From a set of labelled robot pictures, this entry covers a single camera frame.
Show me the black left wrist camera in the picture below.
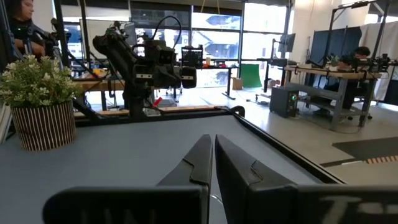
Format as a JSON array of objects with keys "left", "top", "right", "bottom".
[{"left": 159, "top": 49, "right": 176, "bottom": 65}]

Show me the black table border frame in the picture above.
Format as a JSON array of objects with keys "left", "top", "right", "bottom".
[{"left": 73, "top": 105, "right": 346, "bottom": 185}]

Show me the grey workbench with wooden top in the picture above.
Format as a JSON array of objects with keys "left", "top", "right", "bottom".
[{"left": 284, "top": 63, "right": 383, "bottom": 131}]

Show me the blue partition panel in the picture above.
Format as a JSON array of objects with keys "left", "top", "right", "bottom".
[{"left": 313, "top": 26, "right": 364, "bottom": 68}]

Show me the wooden background table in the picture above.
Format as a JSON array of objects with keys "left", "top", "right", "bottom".
[{"left": 73, "top": 79, "right": 127, "bottom": 111}]

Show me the artificial plant in striped pot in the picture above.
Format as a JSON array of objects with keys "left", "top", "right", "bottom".
[{"left": 0, "top": 54, "right": 82, "bottom": 152}]

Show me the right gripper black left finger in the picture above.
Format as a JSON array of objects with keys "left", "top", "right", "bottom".
[{"left": 42, "top": 134, "right": 214, "bottom": 224}]

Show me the person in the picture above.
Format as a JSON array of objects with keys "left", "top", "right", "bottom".
[
  {"left": 6, "top": 0, "right": 55, "bottom": 62},
  {"left": 323, "top": 45, "right": 373, "bottom": 111}
]

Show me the black computer tower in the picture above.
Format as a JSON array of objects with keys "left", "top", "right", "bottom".
[{"left": 269, "top": 86, "right": 300, "bottom": 118}]

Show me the dark floor mat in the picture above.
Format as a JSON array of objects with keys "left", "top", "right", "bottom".
[{"left": 320, "top": 136, "right": 398, "bottom": 168}]

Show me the cardboard box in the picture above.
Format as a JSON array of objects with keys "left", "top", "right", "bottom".
[{"left": 231, "top": 77, "right": 244, "bottom": 91}]

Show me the black curved hook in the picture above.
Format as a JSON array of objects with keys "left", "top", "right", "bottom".
[{"left": 228, "top": 105, "right": 246, "bottom": 118}]

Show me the small green desk plant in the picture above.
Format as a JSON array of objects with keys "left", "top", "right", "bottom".
[{"left": 328, "top": 53, "right": 341, "bottom": 67}]

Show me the green panel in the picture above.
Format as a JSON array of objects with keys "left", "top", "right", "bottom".
[{"left": 239, "top": 63, "right": 264, "bottom": 89}]

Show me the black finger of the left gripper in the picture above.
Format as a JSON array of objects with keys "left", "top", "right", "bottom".
[
  {"left": 132, "top": 65, "right": 165, "bottom": 91},
  {"left": 164, "top": 65, "right": 198, "bottom": 90}
]

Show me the white curtain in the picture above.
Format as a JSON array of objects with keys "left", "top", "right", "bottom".
[{"left": 359, "top": 20, "right": 398, "bottom": 102}]

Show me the large window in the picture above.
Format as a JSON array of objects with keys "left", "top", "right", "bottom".
[{"left": 129, "top": 0, "right": 290, "bottom": 88}]

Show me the black monitor on arm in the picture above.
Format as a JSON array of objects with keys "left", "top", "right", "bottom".
[{"left": 277, "top": 32, "right": 297, "bottom": 54}]

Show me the black standing desk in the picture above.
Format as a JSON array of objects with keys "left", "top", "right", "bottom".
[{"left": 198, "top": 63, "right": 240, "bottom": 101}]

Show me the wooden table board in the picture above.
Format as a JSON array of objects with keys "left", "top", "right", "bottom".
[{"left": 73, "top": 105, "right": 220, "bottom": 118}]

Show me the black stand frame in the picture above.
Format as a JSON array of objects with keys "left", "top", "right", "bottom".
[{"left": 322, "top": 0, "right": 391, "bottom": 68}]

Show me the black mesh grid panel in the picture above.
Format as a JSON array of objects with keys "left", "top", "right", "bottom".
[{"left": 181, "top": 45, "right": 204, "bottom": 68}]

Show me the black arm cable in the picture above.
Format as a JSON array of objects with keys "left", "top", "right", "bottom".
[{"left": 152, "top": 15, "right": 183, "bottom": 50}]

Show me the black vertical pole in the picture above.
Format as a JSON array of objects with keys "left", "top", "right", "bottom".
[
  {"left": 52, "top": 0, "right": 68, "bottom": 60},
  {"left": 78, "top": 0, "right": 91, "bottom": 60}
]

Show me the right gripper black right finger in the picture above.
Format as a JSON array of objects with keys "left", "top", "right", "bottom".
[{"left": 214, "top": 134, "right": 398, "bottom": 224}]

